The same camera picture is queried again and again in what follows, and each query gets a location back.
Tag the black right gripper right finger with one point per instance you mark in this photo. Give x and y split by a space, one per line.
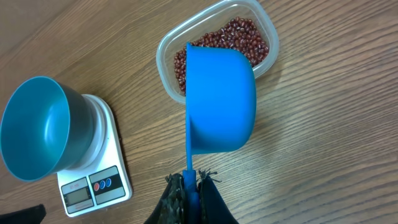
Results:
213 208

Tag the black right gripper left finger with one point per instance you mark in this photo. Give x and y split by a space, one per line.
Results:
171 206

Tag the blue plastic measuring scoop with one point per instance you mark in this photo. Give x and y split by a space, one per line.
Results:
220 110

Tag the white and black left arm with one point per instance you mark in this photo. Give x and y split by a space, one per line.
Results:
32 215

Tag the white digital kitchen scale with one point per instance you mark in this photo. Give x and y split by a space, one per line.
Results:
100 178

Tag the teal bowl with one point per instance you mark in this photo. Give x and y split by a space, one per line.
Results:
46 127

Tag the red beans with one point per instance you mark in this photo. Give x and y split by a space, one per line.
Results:
240 34

